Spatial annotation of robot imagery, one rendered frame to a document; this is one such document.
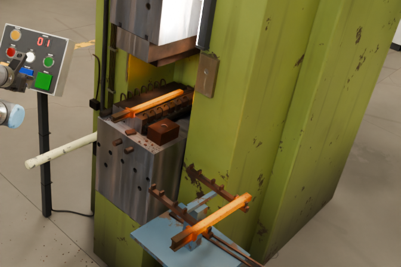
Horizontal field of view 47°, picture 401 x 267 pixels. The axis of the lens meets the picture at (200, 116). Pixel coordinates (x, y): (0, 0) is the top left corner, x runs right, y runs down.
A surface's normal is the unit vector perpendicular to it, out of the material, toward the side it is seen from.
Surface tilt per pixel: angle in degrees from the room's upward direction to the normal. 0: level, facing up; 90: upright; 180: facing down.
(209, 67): 90
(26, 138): 0
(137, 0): 90
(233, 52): 90
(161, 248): 0
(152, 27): 90
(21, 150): 0
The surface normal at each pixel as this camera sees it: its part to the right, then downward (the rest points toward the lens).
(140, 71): 0.75, 0.43
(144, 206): -0.64, 0.31
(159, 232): 0.15, -0.85
